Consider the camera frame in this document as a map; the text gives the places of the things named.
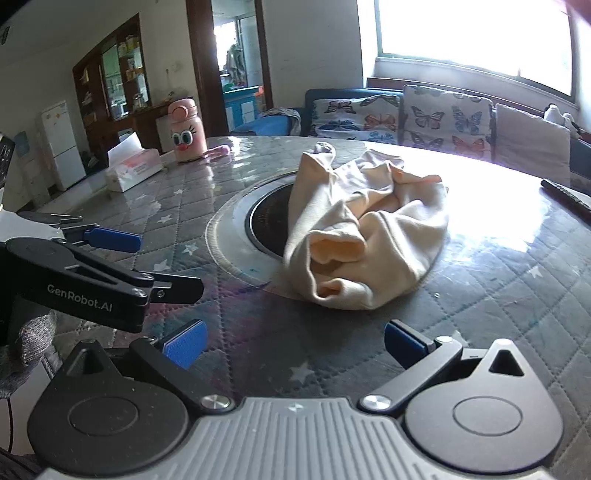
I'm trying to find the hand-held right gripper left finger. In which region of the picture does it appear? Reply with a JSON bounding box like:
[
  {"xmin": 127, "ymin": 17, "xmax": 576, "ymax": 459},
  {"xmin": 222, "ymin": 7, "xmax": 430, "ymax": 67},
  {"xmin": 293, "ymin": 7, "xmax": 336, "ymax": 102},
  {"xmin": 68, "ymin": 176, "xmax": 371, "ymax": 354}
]
[{"xmin": 58, "ymin": 318, "xmax": 236, "ymax": 414}]

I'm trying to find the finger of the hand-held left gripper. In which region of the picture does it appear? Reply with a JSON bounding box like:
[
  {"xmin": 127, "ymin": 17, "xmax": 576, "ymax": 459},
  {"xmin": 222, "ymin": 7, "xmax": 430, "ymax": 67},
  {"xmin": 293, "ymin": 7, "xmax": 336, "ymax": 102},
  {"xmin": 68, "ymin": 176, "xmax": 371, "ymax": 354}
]
[
  {"xmin": 68, "ymin": 246, "xmax": 205, "ymax": 306},
  {"xmin": 17, "ymin": 210, "xmax": 142, "ymax": 253}
]

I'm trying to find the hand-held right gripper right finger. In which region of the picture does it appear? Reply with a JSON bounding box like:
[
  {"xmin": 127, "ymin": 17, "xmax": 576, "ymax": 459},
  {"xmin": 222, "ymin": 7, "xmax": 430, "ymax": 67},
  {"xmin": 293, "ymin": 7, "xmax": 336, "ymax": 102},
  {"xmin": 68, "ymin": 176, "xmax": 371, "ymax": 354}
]
[{"xmin": 359, "ymin": 318, "xmax": 533, "ymax": 414}]

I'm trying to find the cream cotton garment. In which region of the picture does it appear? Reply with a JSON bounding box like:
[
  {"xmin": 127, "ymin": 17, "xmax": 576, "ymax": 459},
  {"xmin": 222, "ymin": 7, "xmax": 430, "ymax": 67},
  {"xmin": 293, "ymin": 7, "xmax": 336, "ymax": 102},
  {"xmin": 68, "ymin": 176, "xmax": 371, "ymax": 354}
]
[{"xmin": 283, "ymin": 142, "xmax": 450, "ymax": 311}]

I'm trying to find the person's left hand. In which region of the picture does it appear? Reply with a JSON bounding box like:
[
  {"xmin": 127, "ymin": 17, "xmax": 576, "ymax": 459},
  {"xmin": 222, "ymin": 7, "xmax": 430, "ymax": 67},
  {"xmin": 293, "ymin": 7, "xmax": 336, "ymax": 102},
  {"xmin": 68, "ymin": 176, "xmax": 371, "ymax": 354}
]
[{"xmin": 0, "ymin": 309, "xmax": 62, "ymax": 400}]

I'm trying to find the white tissue box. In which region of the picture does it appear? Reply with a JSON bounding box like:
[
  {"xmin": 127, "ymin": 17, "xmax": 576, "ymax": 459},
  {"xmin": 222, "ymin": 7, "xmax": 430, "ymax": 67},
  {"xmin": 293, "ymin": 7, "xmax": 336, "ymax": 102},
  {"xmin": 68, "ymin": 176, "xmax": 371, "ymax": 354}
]
[{"xmin": 105, "ymin": 131, "xmax": 162, "ymax": 193}]

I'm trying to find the water dispenser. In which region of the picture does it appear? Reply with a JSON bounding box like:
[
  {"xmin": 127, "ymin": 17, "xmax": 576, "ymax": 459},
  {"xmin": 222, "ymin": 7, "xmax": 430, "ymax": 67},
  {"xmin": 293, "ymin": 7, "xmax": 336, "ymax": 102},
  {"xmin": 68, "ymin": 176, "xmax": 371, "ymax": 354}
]
[{"xmin": 14, "ymin": 131, "xmax": 44, "ymax": 204}]

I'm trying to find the white refrigerator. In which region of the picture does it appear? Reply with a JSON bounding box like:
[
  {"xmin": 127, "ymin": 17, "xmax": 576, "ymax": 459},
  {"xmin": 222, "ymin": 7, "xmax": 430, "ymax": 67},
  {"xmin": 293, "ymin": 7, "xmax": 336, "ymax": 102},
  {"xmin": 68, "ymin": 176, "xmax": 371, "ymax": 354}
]
[{"xmin": 39, "ymin": 100, "xmax": 87, "ymax": 191}]

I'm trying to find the round black built-in cooktop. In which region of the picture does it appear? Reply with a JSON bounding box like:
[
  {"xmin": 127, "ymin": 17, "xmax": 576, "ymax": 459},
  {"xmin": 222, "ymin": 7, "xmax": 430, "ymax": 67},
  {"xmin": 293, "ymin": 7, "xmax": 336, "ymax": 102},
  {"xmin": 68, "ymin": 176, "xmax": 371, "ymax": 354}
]
[{"xmin": 205, "ymin": 168, "xmax": 324, "ymax": 301}]

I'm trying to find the pink cartoon water bottle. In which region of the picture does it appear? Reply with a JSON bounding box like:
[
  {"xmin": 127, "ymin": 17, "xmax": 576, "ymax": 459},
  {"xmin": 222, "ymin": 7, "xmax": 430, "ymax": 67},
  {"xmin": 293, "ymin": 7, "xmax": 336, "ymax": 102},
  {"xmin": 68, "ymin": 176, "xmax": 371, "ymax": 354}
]
[{"xmin": 167, "ymin": 97, "xmax": 208, "ymax": 162}]

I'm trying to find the dark wooden display cabinet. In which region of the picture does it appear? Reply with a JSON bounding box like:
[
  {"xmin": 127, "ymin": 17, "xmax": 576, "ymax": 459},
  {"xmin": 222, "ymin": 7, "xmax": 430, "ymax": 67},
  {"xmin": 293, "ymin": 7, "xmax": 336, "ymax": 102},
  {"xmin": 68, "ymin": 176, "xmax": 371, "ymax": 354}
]
[{"xmin": 72, "ymin": 13, "xmax": 185, "ymax": 174}]

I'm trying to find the blue blanket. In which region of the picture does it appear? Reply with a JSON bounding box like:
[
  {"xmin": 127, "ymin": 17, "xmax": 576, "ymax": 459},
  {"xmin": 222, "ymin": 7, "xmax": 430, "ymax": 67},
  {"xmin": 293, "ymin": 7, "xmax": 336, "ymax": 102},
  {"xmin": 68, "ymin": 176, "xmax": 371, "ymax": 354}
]
[{"xmin": 231, "ymin": 114, "xmax": 296, "ymax": 137}]

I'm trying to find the blue cabinet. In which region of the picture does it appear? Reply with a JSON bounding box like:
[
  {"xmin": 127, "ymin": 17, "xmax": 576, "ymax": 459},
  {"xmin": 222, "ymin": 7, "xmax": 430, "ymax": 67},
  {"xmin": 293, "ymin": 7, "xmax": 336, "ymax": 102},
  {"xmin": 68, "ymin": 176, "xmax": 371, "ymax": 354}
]
[{"xmin": 223, "ymin": 85, "xmax": 265, "ymax": 132}]

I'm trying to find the grey striped cloth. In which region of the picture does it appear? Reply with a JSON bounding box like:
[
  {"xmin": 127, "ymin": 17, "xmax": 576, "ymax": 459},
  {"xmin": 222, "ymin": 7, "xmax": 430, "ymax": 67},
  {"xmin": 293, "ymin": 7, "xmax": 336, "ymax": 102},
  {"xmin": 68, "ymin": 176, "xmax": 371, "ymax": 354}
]
[{"xmin": 263, "ymin": 107, "xmax": 303, "ymax": 134}]

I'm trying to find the black remote control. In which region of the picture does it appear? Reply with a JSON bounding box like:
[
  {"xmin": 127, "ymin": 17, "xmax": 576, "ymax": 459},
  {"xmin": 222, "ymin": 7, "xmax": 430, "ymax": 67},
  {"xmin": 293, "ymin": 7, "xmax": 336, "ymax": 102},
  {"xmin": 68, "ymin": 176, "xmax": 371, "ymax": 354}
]
[{"xmin": 541, "ymin": 178, "xmax": 591, "ymax": 213}]

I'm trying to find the butterfly print cushion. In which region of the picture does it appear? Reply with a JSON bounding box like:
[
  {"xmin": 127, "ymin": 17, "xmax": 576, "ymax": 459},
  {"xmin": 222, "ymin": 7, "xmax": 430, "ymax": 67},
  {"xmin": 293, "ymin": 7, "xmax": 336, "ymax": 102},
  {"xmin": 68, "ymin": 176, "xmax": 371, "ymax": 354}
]
[
  {"xmin": 310, "ymin": 95, "xmax": 402, "ymax": 144},
  {"xmin": 400, "ymin": 84, "xmax": 495, "ymax": 162}
]

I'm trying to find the dark blue sofa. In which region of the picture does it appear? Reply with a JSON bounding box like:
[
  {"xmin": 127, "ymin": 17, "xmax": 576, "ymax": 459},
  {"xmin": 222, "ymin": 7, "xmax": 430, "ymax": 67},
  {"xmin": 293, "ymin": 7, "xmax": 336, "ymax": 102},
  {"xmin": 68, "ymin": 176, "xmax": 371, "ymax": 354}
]
[{"xmin": 229, "ymin": 76, "xmax": 591, "ymax": 204}]

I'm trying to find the white plush toy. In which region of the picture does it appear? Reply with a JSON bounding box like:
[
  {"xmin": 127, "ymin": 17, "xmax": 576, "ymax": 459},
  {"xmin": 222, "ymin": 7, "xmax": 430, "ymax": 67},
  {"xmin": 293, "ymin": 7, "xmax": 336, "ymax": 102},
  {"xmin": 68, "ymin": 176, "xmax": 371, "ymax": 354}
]
[{"xmin": 544, "ymin": 104, "xmax": 585, "ymax": 139}]

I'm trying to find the window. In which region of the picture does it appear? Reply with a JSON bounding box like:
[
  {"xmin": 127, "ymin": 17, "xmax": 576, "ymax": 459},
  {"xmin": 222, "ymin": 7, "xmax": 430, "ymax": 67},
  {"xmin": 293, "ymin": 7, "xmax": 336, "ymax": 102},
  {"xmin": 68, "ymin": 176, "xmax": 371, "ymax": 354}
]
[{"xmin": 374, "ymin": 0, "xmax": 580, "ymax": 97}]

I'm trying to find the black cable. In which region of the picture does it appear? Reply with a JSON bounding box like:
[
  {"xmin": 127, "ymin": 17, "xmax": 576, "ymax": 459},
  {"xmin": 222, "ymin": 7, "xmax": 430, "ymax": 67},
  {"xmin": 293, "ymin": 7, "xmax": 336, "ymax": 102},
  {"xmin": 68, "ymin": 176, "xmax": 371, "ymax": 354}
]
[{"xmin": 4, "ymin": 394, "xmax": 14, "ymax": 455}]

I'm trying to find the dark wooden doorway frame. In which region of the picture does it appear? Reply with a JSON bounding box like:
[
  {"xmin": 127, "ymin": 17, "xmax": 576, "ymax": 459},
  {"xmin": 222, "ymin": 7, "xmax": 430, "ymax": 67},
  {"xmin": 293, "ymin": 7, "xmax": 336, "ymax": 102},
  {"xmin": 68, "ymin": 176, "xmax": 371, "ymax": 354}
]
[{"xmin": 186, "ymin": 0, "xmax": 274, "ymax": 137}]

